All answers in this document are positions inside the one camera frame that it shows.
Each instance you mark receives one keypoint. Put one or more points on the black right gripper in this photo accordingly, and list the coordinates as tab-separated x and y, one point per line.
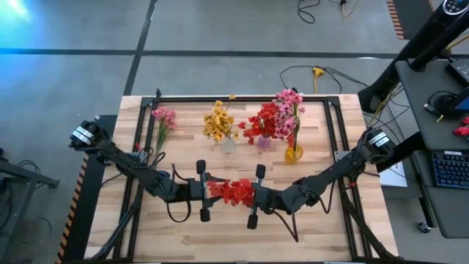
262	198

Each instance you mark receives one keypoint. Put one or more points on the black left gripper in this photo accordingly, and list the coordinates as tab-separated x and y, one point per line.
199	188

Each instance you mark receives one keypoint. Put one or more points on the red artificial flower stem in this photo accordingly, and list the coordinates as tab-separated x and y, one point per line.
253	126
234	192
269	111

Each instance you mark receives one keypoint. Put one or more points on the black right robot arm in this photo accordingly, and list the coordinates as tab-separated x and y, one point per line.
348	168

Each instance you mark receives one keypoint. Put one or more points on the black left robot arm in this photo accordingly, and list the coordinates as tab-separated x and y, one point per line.
121	161

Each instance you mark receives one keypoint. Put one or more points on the clear ribbed glass vase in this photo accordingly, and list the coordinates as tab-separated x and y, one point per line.
228	144

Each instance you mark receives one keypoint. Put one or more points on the yellow dimpled glass vase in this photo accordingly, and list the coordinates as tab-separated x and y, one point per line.
294	154

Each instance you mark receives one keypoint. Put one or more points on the pink glass vase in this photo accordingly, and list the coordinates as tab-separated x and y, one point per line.
264	141

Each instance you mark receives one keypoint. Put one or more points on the black hazard-striped platform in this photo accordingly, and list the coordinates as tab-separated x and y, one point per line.
86	220

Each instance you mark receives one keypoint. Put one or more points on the white paper sheet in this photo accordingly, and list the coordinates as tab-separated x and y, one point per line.
394	177

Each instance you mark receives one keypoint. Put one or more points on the yellow power plug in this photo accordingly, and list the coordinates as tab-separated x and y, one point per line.
317	71

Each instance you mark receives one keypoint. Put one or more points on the black caster wheel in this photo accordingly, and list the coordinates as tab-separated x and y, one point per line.
424	227

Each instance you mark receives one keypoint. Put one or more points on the grey metal side table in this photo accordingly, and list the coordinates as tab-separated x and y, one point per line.
22	176

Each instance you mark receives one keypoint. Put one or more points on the grey side desk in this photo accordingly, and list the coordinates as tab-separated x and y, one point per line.
421	110

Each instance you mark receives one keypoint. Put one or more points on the black backlit keyboard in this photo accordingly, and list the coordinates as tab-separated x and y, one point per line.
452	169

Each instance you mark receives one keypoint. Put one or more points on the red plastic object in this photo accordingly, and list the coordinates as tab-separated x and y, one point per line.
466	120
462	131

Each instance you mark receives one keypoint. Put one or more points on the black tower fan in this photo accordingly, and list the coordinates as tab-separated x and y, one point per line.
421	44

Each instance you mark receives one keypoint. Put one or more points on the blue lit screen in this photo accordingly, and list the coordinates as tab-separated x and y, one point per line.
463	100

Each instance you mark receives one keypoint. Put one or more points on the black laptop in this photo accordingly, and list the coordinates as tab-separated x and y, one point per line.
459	71

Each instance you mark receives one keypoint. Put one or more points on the dark hazard-striped floor mat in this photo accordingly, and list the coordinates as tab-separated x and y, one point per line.
414	18

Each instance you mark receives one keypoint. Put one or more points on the black frame clamp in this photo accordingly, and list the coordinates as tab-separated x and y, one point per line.
158	93

